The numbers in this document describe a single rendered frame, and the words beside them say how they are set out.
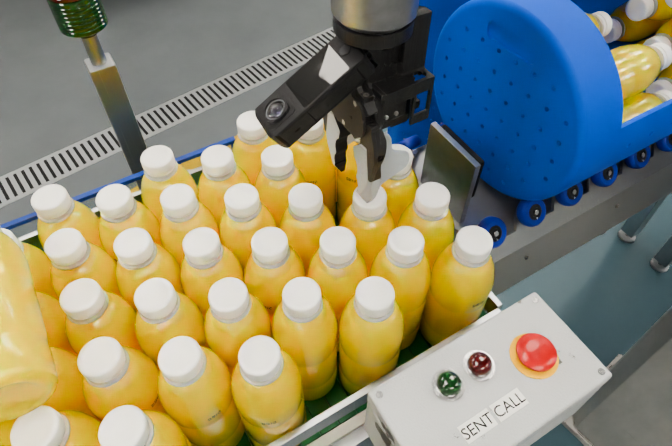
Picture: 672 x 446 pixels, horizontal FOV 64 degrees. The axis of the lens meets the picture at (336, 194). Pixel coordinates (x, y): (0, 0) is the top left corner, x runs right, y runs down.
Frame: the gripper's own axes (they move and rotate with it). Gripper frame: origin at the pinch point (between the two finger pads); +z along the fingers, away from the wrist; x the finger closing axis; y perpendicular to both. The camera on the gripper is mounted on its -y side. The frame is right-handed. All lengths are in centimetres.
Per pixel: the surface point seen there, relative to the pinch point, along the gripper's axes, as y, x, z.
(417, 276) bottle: 1.5, -11.9, 5.1
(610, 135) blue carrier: 30.0, -10.6, -1.2
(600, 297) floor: 99, 0, 110
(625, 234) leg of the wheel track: 126, 13, 109
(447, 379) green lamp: -4.5, -23.7, 1.1
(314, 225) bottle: -5.0, -0.6, 4.4
